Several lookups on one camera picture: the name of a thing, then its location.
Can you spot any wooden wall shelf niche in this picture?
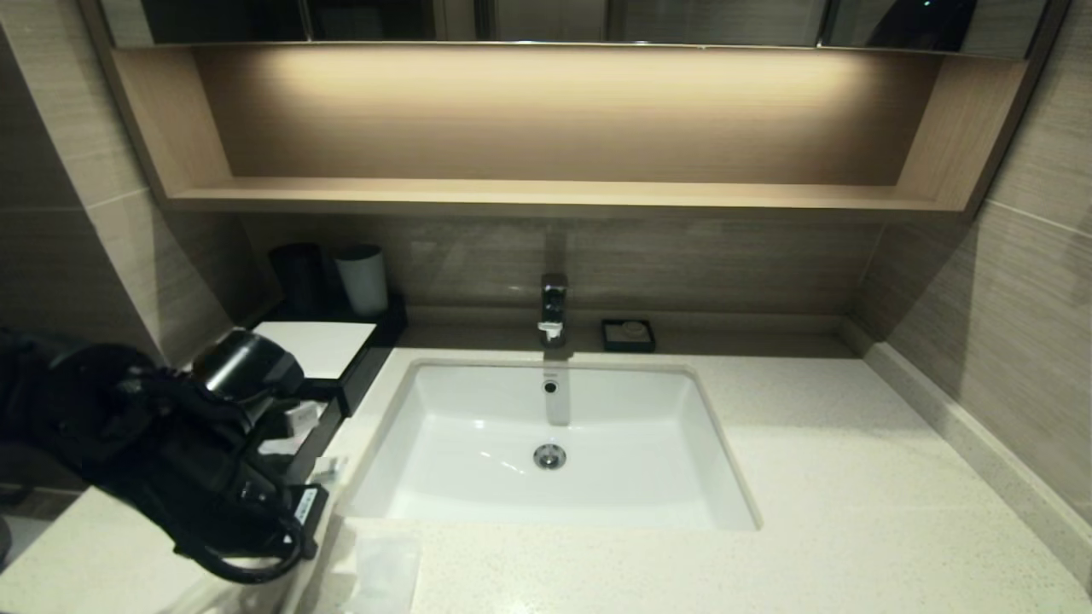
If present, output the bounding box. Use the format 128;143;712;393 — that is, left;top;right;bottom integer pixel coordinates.
81;38;1054;223

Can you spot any chrome faucet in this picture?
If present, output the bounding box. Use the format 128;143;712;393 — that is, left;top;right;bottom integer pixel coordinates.
537;273;571;347

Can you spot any black plastic cup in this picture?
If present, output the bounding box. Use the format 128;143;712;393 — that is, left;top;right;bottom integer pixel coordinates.
269;243;327;318

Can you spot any black square soap dish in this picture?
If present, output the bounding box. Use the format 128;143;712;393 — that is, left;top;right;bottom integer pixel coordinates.
601;318;657;352

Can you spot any white ceramic sink basin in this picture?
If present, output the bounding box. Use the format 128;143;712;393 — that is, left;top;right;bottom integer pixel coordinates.
341;358;762;533

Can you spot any grey plastic cup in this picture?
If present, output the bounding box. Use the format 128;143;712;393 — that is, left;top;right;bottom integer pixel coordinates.
334;246;389;318

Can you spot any mirror cabinet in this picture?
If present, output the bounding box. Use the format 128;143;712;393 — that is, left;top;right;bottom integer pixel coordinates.
98;0;1072;56

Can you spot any black amenity box with drawer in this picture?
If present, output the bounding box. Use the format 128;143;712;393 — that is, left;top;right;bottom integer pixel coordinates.
254;294;409;419

